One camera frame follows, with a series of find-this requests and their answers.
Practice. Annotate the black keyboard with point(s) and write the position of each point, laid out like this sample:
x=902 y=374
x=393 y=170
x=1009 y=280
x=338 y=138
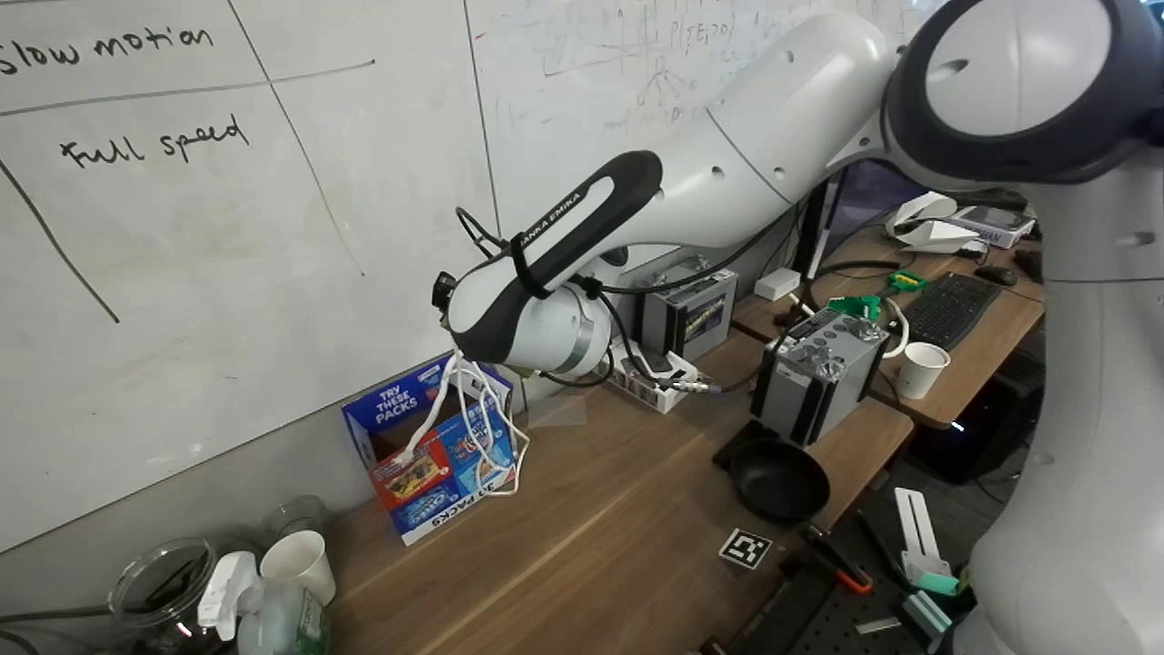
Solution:
x=952 y=313

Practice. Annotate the large clear glass jar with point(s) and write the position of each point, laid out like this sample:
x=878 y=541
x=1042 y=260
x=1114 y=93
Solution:
x=160 y=596

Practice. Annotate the black white fiducial tag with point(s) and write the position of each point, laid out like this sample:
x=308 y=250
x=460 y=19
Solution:
x=742 y=546

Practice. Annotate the plain grey battery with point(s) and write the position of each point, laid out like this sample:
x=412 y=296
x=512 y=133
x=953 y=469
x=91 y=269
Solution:
x=819 y=376

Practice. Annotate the black round bowl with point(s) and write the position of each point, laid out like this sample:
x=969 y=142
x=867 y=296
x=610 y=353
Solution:
x=777 y=479

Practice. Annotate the blue cardboard snack box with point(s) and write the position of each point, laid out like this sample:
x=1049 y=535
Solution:
x=425 y=484

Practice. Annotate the white desk papers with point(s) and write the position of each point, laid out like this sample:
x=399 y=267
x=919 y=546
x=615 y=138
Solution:
x=958 y=224

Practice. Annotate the green plastic parts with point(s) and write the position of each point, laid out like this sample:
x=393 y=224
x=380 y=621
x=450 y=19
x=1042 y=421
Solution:
x=867 y=303

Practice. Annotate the white phone box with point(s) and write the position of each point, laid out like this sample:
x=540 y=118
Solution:
x=661 y=387

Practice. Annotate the black monitor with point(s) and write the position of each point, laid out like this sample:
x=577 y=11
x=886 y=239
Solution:
x=876 y=203

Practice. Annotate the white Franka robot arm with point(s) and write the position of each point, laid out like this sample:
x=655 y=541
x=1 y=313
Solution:
x=777 y=133

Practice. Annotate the small white box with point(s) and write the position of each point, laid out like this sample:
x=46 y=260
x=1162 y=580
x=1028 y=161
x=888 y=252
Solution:
x=777 y=286

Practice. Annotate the spray bottle green liquid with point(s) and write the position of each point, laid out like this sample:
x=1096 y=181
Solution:
x=277 y=621

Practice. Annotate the white mug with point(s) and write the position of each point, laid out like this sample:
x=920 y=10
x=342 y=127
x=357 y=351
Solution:
x=920 y=369

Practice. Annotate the white paper cup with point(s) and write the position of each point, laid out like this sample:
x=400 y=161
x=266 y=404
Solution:
x=298 y=566

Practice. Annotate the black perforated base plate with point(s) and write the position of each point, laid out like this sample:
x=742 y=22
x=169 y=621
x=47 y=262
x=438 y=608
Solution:
x=837 y=623

